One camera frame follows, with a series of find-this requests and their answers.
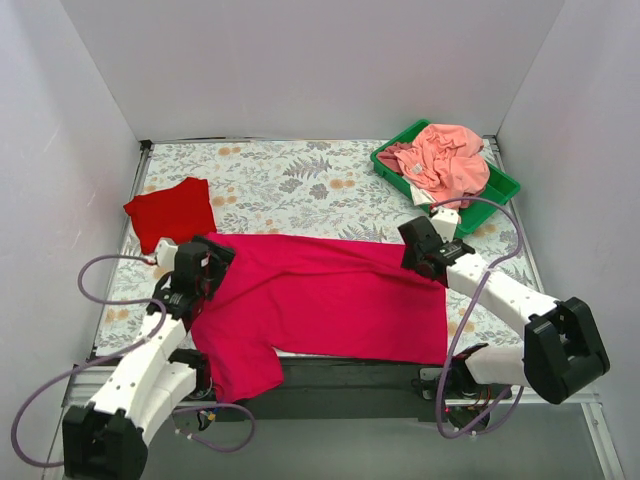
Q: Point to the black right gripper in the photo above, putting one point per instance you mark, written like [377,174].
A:
[415,245]

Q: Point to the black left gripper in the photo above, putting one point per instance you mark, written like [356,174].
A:
[218,258]

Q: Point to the magenta t shirt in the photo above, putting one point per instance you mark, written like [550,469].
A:
[314,296]

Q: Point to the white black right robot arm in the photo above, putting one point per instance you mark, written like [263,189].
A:
[562,351]

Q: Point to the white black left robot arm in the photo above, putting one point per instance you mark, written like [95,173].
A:
[109,436]

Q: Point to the folded red t shirt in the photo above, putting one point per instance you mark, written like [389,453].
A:
[178,213]

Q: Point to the white garment in bin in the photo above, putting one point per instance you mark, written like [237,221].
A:
[420,196]

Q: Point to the salmon pink t shirt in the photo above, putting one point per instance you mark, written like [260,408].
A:
[445,162]

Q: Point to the green plastic bin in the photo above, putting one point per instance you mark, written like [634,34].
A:
[500,187]

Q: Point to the dusty rose t shirt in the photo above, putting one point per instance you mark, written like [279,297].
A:
[388,156]

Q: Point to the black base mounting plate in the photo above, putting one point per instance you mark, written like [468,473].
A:
[333,388]

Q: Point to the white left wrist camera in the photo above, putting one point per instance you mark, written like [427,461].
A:
[165,253]

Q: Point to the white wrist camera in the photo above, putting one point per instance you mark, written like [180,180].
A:
[165,253]
[445,222]

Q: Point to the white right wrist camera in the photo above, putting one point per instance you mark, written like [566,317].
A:
[445,222]

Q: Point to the aluminium front frame rail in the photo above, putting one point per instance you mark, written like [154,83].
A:
[185,386]

